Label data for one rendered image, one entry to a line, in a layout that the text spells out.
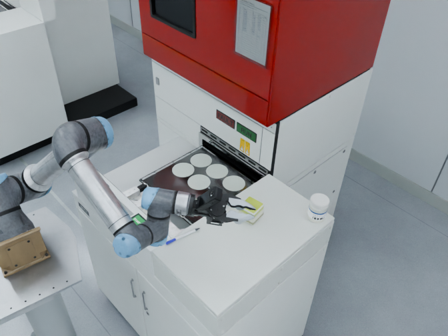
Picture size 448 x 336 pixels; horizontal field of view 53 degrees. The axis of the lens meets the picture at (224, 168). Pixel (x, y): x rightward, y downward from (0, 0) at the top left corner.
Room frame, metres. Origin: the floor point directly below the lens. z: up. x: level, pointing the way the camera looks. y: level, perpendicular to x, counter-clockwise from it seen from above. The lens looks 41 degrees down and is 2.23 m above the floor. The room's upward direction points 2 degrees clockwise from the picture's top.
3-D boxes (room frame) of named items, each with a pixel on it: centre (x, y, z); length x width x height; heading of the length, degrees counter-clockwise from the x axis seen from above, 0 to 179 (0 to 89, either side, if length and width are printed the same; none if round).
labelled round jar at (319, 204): (1.19, -0.36, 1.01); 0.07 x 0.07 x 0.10
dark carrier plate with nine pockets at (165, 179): (1.44, 0.11, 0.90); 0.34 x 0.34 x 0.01; 45
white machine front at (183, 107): (1.73, 0.08, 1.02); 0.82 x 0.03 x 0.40; 45
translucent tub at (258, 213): (1.18, -0.11, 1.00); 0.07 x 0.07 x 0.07; 54
